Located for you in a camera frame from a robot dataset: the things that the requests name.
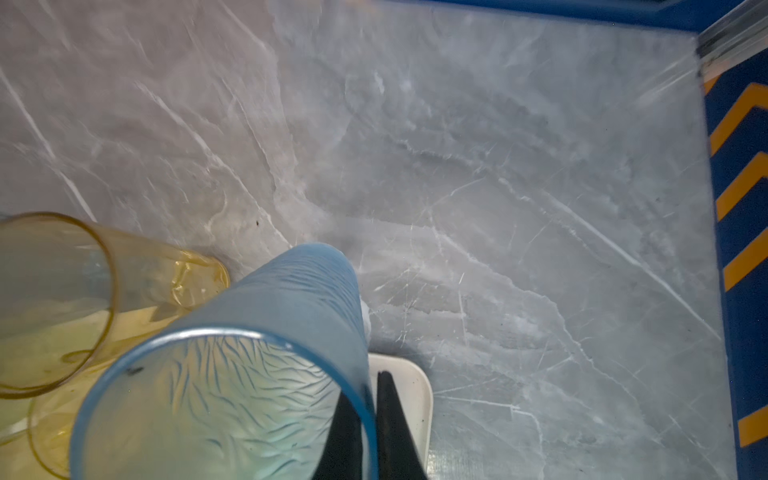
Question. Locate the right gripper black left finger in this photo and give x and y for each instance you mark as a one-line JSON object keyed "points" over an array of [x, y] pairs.
{"points": [[343, 452]]}

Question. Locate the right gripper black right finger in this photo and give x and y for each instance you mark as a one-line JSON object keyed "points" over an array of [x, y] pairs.
{"points": [[397, 455]]}

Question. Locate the tall blue glass back row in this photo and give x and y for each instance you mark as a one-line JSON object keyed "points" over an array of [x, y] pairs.
{"points": [[243, 387]]}

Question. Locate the short yellow glass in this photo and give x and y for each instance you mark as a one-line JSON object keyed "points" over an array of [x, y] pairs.
{"points": [[51, 419]]}

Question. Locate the white rectangular plastic tray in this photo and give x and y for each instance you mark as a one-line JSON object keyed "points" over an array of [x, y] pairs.
{"points": [[415, 394]]}

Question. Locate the tall yellow glass back row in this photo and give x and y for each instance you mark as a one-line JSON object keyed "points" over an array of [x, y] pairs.
{"points": [[75, 294]]}

